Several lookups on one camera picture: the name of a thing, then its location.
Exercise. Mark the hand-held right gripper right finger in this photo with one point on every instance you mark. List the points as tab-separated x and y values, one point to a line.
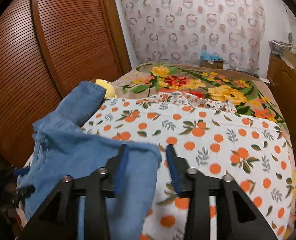
174	172

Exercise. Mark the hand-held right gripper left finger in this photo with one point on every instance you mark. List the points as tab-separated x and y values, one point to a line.
120	170

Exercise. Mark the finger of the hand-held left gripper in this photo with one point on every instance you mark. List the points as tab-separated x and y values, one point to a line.
20	171
27	190

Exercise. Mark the blue denim pants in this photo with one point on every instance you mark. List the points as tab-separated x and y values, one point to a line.
75	150

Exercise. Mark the white orange-print sheet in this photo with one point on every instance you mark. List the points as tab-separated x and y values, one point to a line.
213	130

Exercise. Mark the yellow plush toy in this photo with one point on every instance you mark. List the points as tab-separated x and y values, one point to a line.
108	86

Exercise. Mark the floral plush blanket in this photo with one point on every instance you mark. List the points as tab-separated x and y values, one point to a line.
228	95

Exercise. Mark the blue plastic bag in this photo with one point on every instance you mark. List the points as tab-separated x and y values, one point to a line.
209	55

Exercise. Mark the wooden panel door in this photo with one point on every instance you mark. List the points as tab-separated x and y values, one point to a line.
115	30

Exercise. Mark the sheer circle-pattern curtain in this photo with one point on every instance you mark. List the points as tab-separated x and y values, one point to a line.
188	30

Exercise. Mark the long wooden cabinet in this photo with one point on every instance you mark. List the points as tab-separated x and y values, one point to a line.
287	85

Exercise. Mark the stack of magazines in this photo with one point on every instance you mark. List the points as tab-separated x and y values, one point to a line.
279	46

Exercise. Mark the open cardboard box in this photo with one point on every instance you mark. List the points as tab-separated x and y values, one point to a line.
294	60

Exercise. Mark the beige lace curtain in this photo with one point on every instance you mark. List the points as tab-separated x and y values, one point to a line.
294	25

